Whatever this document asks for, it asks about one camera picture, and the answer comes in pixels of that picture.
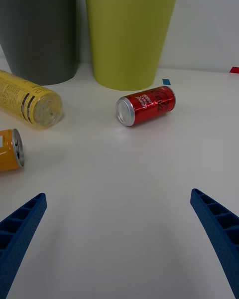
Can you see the yellow-green waste bin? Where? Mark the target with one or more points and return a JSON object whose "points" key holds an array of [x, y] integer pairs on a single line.
{"points": [[129, 30]]}

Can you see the yellow label plastic bottle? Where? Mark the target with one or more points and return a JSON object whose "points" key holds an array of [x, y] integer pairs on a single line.
{"points": [[27, 99]]}

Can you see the red drink can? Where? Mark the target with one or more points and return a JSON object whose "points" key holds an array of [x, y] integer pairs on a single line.
{"points": [[147, 104]]}

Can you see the grey waste bin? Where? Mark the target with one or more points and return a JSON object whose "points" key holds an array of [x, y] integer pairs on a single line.
{"points": [[37, 30]]}

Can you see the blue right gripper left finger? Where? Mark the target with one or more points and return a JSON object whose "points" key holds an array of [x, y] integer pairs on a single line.
{"points": [[17, 236]]}

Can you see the orange drink can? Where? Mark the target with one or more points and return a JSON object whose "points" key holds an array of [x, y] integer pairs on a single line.
{"points": [[10, 150]]}

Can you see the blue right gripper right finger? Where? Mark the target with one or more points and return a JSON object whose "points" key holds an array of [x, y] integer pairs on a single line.
{"points": [[219, 231]]}

